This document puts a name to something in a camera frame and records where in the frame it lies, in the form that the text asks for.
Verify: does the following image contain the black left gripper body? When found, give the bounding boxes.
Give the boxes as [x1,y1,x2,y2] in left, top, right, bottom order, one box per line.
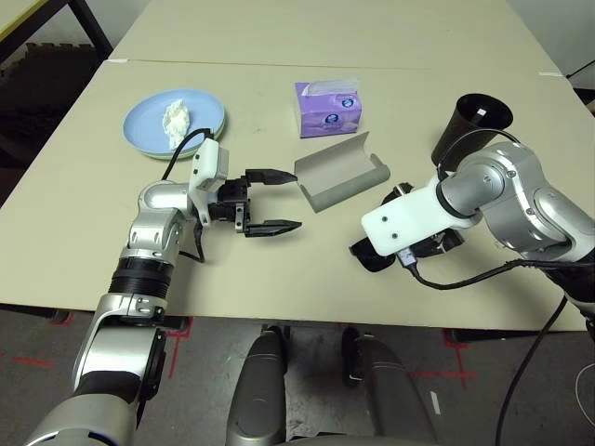
[208,176,255,233]

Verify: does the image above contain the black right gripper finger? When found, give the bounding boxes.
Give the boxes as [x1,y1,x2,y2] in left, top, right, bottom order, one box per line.
[380,182,417,208]
[415,230,466,257]

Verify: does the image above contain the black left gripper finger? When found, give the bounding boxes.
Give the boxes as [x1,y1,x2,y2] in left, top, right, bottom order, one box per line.
[245,168,299,188]
[243,219,304,240]

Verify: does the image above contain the white tissue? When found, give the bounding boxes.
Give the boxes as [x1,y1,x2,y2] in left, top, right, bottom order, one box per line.
[161,98,192,151]

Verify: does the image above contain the blue plastic plate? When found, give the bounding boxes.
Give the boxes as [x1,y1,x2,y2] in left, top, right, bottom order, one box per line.
[122,87,228,162]

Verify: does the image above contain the grey open glasses case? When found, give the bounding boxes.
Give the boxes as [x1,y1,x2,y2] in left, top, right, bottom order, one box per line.
[293,131,391,214]

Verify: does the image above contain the black plastic cup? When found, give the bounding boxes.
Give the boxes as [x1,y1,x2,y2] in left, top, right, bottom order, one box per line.
[430,93,515,168]

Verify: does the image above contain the purple tissue box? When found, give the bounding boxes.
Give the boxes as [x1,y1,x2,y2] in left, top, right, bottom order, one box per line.
[294,76,363,139]

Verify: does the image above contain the black table foot with caster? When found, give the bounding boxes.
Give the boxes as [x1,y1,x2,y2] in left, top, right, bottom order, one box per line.
[0,304,71,324]
[162,315,192,334]
[443,327,582,345]

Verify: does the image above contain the grey robot right leg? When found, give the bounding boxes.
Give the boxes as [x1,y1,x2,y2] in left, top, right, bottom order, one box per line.
[341,327,438,446]

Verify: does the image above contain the grey robot leg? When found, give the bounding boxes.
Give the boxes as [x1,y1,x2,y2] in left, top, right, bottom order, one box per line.
[230,327,287,446]
[341,327,438,446]

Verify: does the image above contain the grey robot left leg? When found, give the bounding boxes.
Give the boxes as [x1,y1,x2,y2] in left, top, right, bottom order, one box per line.
[230,327,287,446]

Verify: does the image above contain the thin black stand rod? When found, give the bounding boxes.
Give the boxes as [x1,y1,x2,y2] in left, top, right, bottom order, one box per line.
[566,58,595,80]

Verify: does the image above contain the grey robot waist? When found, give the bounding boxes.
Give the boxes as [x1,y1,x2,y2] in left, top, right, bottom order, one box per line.
[287,434,419,446]

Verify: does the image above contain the black foam floor mats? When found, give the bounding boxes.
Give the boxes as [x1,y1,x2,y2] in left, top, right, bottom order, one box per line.
[0,41,101,168]

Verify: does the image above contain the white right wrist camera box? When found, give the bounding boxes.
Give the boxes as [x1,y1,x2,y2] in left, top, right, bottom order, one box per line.
[361,178,466,256]

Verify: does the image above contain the wooden side table black frame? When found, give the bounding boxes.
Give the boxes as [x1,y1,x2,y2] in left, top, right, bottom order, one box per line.
[0,0,112,61]

